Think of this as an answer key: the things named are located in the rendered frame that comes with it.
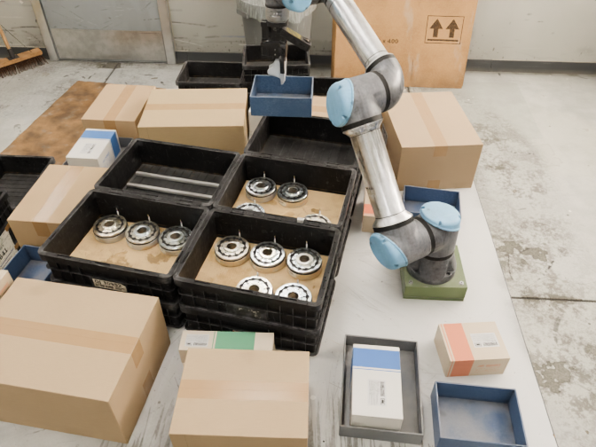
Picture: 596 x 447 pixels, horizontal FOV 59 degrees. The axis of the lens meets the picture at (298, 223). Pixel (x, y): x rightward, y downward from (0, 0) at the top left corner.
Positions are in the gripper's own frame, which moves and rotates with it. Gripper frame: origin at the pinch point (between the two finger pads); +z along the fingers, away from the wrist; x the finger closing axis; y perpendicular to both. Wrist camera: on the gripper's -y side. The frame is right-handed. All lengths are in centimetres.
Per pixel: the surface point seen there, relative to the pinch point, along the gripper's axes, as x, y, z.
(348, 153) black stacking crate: -2.3, -24.1, 28.9
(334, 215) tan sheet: 34, -20, 31
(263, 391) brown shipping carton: 100, -5, 33
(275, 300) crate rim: 79, -6, 25
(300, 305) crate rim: 80, -12, 25
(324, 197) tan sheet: 24.5, -15.9, 30.6
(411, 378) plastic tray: 83, -43, 47
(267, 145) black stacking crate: -4.8, 7.2, 28.6
